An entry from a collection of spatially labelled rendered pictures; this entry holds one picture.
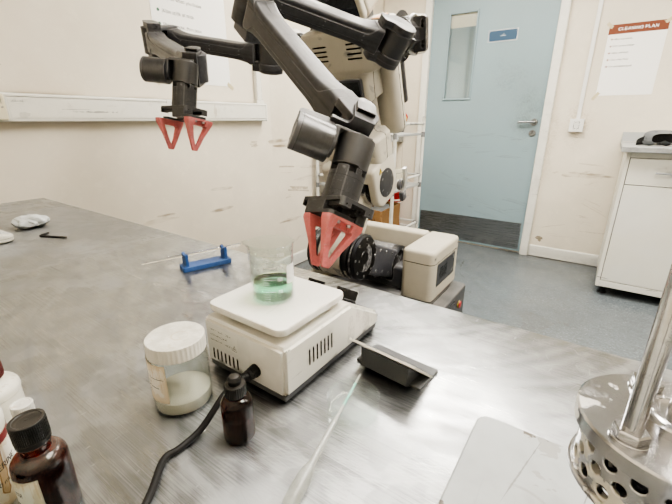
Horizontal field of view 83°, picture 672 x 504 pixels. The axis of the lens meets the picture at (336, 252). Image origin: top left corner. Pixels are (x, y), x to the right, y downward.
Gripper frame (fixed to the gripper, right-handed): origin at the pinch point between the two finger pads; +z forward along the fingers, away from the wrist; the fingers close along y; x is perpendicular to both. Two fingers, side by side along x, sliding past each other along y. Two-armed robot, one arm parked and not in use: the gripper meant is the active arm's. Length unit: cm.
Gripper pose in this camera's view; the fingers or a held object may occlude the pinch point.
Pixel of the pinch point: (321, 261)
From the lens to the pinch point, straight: 56.6
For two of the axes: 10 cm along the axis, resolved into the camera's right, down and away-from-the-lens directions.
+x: 7.5, 2.8, 6.0
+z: -2.8, 9.5, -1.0
